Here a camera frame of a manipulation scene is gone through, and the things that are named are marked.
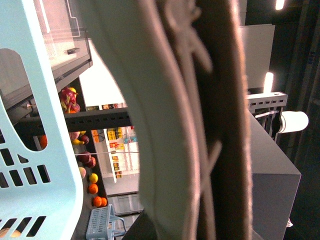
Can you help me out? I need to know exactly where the blue basket in background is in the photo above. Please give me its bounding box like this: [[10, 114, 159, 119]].
[[85, 204, 127, 240]]

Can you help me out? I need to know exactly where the teal plastic shopping basket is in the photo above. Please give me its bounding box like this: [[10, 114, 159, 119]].
[[0, 0, 85, 240]]

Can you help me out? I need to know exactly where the grey basket handle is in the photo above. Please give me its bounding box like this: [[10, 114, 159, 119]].
[[79, 0, 253, 240]]

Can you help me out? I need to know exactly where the pink dragon fruit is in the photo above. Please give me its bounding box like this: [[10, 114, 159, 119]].
[[59, 87, 81, 114]]

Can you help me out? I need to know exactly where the black metal shelf frame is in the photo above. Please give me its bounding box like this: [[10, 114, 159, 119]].
[[14, 107, 133, 136]]

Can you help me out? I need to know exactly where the yellow lemon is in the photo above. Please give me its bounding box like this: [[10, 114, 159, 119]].
[[0, 228, 21, 238]]

